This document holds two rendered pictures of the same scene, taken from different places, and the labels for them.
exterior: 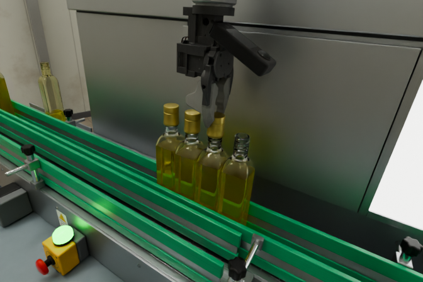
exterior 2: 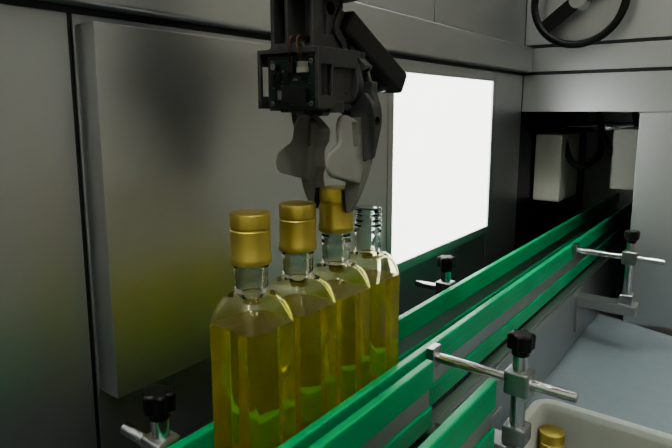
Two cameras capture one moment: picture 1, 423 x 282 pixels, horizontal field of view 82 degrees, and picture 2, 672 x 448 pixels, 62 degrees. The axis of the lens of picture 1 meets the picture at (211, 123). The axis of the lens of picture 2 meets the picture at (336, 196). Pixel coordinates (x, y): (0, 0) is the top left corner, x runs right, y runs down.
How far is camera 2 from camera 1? 66 cm
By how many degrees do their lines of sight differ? 79
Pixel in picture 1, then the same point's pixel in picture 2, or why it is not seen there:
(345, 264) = (432, 329)
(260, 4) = not seen: outside the picture
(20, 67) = not seen: outside the picture
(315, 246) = (413, 336)
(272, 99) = not seen: hidden behind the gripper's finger
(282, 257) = (448, 349)
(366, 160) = (381, 201)
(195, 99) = (343, 157)
